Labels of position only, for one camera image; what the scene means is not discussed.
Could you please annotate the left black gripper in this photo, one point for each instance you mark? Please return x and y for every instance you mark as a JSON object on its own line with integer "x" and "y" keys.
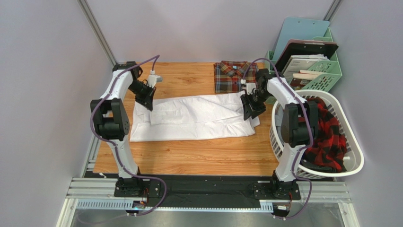
{"x": 147, "y": 100}

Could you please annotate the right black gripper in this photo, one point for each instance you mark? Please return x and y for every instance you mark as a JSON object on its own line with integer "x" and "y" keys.
{"x": 250, "y": 102}

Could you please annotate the white long sleeve shirt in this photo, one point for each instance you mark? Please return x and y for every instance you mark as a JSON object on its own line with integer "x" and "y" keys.
{"x": 201, "y": 117}

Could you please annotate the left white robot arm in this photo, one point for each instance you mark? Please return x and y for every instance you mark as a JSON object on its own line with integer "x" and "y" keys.
{"x": 110, "y": 123}

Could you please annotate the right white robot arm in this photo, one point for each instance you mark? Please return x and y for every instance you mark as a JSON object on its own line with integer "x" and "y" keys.
{"x": 298, "y": 125}

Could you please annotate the folded plaid shirt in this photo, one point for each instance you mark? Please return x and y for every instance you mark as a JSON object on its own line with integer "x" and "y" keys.
{"x": 228, "y": 75}

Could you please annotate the dark red book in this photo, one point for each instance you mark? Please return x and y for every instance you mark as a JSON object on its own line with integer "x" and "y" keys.
{"x": 302, "y": 78}

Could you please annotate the white booklet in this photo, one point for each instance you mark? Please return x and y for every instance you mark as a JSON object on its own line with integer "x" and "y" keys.
{"x": 300, "y": 62}

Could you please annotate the black clipboard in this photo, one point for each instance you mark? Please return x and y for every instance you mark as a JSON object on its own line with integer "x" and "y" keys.
{"x": 303, "y": 47}

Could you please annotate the green desk organizer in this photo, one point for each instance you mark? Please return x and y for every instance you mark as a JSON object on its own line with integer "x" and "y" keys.
{"x": 329, "y": 72}

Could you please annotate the red black plaid shirt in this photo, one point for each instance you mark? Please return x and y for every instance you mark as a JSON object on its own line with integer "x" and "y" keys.
{"x": 330, "y": 145}

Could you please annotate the blue clipboard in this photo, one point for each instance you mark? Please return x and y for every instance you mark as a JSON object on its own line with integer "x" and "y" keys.
{"x": 298, "y": 28}

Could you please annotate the white laundry basket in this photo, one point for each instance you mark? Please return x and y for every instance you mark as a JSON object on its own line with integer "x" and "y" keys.
{"x": 353, "y": 160}

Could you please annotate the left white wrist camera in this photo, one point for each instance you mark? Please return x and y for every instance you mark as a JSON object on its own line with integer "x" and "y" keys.
{"x": 153, "y": 79}

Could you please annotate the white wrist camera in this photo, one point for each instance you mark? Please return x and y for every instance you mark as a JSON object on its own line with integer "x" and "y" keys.
{"x": 249, "y": 88}
{"x": 153, "y": 79}

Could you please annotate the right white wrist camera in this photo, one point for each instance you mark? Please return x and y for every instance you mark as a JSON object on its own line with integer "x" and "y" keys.
{"x": 249, "y": 88}

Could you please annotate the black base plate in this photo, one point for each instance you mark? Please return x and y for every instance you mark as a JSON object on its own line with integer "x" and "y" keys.
{"x": 207, "y": 191}

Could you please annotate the aluminium frame rail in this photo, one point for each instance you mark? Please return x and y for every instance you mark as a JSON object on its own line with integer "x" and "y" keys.
{"x": 245, "y": 156}

